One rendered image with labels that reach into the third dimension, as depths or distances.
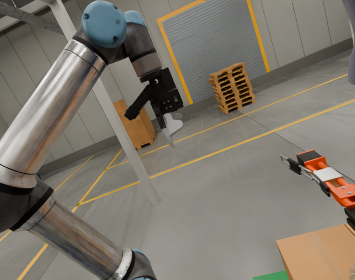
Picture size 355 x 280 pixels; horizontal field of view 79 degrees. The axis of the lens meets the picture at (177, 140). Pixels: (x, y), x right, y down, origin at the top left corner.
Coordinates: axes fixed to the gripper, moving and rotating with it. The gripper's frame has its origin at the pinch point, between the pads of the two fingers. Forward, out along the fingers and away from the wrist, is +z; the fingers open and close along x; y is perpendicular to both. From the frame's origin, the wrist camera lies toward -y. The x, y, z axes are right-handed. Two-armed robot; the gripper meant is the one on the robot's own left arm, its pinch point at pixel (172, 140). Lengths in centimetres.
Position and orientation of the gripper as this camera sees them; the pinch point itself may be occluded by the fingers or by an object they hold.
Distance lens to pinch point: 64.6
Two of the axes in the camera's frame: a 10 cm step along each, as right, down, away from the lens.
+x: 0.1, -2.9, 9.6
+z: 3.9, 8.9, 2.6
